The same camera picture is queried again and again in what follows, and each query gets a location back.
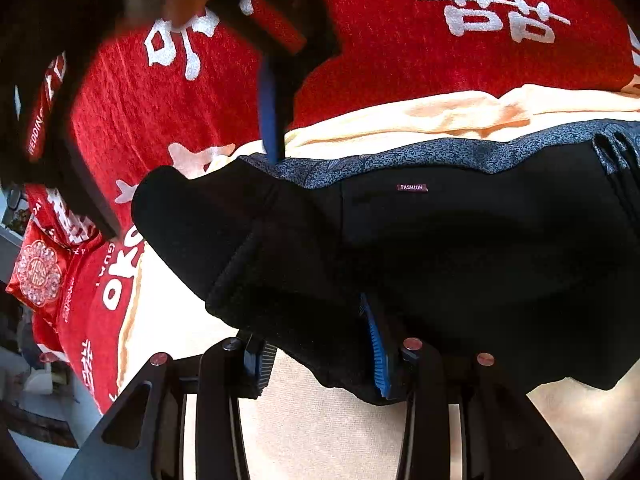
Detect red embroidered pillow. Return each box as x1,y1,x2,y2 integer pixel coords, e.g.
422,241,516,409
6,220,69,311

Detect black pants with floral stripe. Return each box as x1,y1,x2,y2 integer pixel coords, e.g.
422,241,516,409
131,119,640,407

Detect peach cloth sheet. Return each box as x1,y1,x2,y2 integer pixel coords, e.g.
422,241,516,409
117,84,640,480

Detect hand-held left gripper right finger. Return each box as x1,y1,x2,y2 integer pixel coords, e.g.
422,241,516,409
359,292,583,480

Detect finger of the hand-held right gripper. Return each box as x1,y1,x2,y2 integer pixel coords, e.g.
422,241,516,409
0,50,124,242
209,0,342,165

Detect red printed blanket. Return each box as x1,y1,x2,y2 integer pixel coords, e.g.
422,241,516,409
25,0,640,415

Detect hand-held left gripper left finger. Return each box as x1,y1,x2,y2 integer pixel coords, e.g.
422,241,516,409
62,330,277,480

